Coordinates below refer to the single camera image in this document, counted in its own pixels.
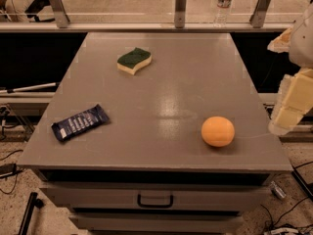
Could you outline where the green and yellow sponge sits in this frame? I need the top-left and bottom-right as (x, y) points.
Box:
(117, 48), (152, 75)

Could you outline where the seated person in background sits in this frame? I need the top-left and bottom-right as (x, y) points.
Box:
(0, 0), (52, 24)

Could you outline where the black drawer handle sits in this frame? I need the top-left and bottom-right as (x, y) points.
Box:
(137, 194), (174, 209)

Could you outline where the orange fruit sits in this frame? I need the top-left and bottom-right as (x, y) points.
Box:
(201, 117), (235, 147)

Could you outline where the white power strip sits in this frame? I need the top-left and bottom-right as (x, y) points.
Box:
(263, 227), (299, 235)

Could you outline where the clear plastic water bottle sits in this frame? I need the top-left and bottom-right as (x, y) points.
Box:
(213, 0), (232, 27)

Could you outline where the grey drawer cabinet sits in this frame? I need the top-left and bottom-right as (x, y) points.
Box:
(19, 33), (291, 234)

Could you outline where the blue rxbar blueberry wrapper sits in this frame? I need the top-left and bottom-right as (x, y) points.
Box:
(51, 104), (110, 142)

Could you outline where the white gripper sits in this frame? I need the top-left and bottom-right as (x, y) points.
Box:
(267, 3), (313, 136)

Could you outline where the white rod with black grip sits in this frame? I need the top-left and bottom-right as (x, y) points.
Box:
(0, 82), (60, 94)

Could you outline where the black bar on floor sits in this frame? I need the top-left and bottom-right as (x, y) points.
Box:
(18, 192), (44, 235)

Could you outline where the metal railing frame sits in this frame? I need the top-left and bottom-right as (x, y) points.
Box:
(0, 0), (313, 33)

